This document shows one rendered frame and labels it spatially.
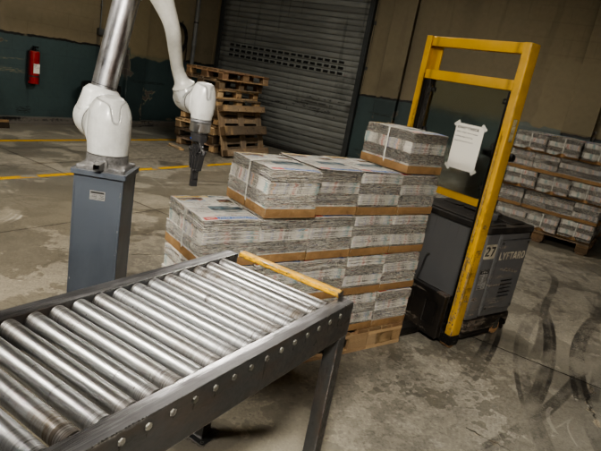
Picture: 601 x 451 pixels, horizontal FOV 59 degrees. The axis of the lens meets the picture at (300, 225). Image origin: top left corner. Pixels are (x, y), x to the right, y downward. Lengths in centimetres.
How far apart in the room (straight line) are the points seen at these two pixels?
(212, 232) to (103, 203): 46
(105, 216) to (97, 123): 35
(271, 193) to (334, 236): 50
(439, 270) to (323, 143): 662
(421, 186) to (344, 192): 55
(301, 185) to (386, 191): 59
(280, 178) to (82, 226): 84
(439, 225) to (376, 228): 84
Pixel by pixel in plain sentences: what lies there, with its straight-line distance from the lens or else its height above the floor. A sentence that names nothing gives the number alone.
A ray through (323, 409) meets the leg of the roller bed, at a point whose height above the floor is 41.
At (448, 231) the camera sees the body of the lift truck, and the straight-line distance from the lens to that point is 363.
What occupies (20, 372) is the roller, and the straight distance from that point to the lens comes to 130.
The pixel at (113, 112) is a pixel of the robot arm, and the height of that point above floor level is 122.
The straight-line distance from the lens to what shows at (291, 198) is 247.
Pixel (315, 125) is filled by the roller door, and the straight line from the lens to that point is 1014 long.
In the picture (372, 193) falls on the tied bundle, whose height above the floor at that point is 95.
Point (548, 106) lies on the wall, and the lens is 882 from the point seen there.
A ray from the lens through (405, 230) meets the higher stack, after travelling 310.
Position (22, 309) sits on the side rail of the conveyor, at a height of 80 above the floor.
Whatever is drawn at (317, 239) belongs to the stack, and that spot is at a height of 71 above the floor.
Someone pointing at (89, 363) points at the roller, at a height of 78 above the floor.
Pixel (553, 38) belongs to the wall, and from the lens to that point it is 892.
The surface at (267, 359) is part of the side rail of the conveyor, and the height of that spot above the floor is 77.
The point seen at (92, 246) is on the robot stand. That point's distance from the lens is 225.
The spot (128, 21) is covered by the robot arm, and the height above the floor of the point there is 156.
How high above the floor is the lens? 148
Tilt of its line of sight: 16 degrees down
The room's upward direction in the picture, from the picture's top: 10 degrees clockwise
